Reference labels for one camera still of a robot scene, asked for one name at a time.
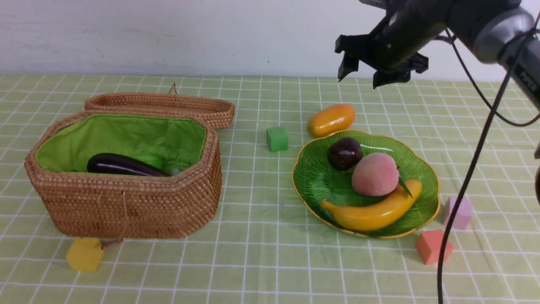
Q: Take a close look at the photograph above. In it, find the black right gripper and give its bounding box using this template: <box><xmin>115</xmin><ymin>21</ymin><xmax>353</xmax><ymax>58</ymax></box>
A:
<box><xmin>335</xmin><ymin>0</ymin><xmax>453</xmax><ymax>89</ymax></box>

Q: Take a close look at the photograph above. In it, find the orange yellow toy mango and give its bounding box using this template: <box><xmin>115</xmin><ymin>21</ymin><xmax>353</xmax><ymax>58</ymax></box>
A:
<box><xmin>307</xmin><ymin>103</ymin><xmax>356</xmax><ymax>138</ymax></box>

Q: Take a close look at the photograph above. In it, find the dark purple toy mangosteen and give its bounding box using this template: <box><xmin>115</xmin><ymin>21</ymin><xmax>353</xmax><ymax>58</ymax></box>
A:
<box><xmin>327</xmin><ymin>137</ymin><xmax>363</xmax><ymax>171</ymax></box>

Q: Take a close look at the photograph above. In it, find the pink toy peach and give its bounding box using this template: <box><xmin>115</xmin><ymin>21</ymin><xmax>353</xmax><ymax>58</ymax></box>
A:
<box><xmin>351</xmin><ymin>152</ymin><xmax>400</xmax><ymax>197</ymax></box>

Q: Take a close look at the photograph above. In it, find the yellow toy banana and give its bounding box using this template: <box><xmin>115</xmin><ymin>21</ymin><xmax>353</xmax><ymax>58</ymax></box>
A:
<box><xmin>320</xmin><ymin>179</ymin><xmax>423</xmax><ymax>231</ymax></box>

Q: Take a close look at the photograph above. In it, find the purple toy eggplant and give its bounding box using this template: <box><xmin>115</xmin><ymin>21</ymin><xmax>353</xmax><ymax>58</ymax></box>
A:
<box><xmin>86</xmin><ymin>153</ymin><xmax>169</xmax><ymax>177</ymax></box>

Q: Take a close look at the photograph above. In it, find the green toy bitter gourd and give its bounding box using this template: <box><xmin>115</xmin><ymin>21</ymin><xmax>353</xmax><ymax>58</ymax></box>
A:
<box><xmin>134</xmin><ymin>153</ymin><xmax>164</xmax><ymax>171</ymax></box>

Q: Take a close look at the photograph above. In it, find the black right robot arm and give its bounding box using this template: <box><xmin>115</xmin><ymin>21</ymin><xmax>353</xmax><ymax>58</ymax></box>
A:
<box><xmin>335</xmin><ymin>0</ymin><xmax>540</xmax><ymax>106</ymax></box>

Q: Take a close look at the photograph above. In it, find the green foam cube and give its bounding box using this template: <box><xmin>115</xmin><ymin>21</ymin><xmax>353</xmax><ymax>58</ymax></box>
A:
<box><xmin>266</xmin><ymin>126</ymin><xmax>289</xmax><ymax>152</ymax></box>

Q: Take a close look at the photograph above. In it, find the green leaf-shaped plate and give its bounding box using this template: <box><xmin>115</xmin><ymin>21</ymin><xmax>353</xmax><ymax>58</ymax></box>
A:
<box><xmin>291</xmin><ymin>130</ymin><xmax>442</xmax><ymax>239</ymax></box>

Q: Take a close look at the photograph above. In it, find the pink foam cube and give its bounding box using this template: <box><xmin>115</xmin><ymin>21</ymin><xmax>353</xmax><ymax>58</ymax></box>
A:
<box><xmin>443</xmin><ymin>196</ymin><xmax>474</xmax><ymax>230</ymax></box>

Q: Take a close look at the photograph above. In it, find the wicker basket lid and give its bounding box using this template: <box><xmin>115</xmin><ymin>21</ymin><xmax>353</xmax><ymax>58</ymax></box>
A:
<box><xmin>84</xmin><ymin>83</ymin><xmax>235</xmax><ymax>129</ymax></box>

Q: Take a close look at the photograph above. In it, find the red foam cube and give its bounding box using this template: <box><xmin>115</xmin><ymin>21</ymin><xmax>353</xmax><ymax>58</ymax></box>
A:
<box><xmin>415</xmin><ymin>229</ymin><xmax>444</xmax><ymax>264</ymax></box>

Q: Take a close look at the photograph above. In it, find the brown wicker basket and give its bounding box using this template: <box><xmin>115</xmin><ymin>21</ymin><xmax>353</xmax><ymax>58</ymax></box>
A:
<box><xmin>24</xmin><ymin>110</ymin><xmax>223</xmax><ymax>239</ymax></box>

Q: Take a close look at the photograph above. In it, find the yellow foam cube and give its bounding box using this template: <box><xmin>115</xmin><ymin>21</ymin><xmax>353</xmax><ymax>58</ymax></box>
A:
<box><xmin>66</xmin><ymin>237</ymin><xmax>104</xmax><ymax>273</ymax></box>

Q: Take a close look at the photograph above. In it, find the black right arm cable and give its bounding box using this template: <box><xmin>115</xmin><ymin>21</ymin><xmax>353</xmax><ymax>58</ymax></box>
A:
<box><xmin>437</xmin><ymin>13</ymin><xmax>540</xmax><ymax>304</ymax></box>

